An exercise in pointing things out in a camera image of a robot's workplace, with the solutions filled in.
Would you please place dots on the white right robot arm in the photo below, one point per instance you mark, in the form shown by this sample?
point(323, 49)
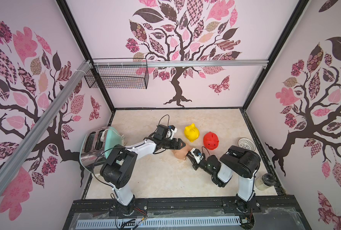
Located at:
point(242, 162)

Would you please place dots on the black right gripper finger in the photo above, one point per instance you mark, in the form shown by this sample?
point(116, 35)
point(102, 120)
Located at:
point(195, 165)
point(192, 156)

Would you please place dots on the white sink strainer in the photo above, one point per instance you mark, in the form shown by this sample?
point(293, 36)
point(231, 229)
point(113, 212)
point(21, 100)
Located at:
point(246, 143)

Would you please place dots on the yellow piggy bank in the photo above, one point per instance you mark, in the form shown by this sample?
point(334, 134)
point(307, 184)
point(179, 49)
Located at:
point(191, 132)

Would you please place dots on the black wire basket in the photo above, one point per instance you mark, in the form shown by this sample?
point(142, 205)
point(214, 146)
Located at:
point(118, 73)

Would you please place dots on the white slotted cable duct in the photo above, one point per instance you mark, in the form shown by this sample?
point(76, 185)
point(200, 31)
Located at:
point(156, 223)

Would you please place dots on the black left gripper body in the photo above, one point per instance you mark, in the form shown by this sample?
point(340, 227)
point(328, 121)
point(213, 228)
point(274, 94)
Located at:
point(168, 143)

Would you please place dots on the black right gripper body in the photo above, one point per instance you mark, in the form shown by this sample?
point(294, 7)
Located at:
point(193, 158)

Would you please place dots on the aluminium rail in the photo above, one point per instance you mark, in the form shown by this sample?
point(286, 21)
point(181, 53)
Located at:
point(11, 167)
point(165, 64)

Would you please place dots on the red piggy bank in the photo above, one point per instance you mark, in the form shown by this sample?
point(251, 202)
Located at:
point(211, 141)

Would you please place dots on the clear jar black lid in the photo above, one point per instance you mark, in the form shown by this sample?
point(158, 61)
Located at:
point(265, 181)

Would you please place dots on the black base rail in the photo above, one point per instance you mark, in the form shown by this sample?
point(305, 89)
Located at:
point(261, 213)

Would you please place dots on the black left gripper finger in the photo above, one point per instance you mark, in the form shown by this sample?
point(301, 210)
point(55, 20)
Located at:
point(178, 146)
point(178, 141)

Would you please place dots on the aluminium rail back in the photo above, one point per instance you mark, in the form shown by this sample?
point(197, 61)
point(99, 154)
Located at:
point(165, 64)

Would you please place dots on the aluminium rail left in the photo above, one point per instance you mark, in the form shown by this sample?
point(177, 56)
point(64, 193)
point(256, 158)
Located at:
point(11, 167)

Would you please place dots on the mint green chrome toaster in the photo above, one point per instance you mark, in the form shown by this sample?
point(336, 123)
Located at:
point(96, 146)

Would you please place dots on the pink piggy bank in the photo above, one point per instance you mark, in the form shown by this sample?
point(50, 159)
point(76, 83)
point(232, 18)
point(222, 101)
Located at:
point(181, 154)

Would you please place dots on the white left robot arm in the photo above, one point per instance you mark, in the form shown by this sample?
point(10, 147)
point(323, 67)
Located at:
point(120, 162)

